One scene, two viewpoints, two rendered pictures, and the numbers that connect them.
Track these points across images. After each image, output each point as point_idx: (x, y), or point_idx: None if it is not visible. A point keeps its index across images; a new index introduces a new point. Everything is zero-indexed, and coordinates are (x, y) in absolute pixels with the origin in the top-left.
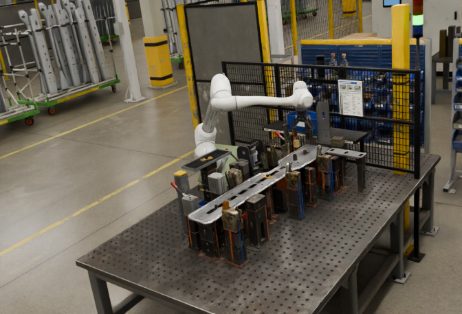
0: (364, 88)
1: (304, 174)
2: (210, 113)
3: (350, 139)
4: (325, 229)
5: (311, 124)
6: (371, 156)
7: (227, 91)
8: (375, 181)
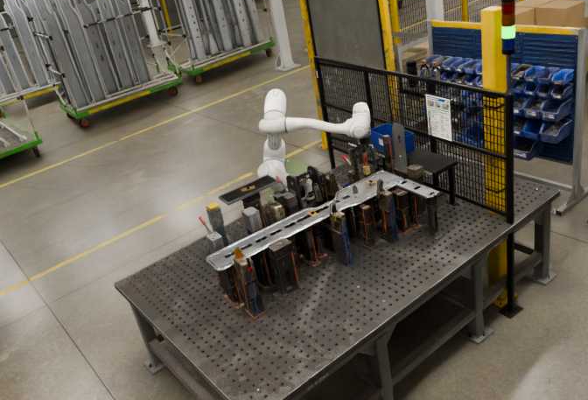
0: (453, 108)
1: (360, 212)
2: None
3: (430, 170)
4: (366, 283)
5: (374, 153)
6: (474, 183)
7: (277, 111)
8: (458, 221)
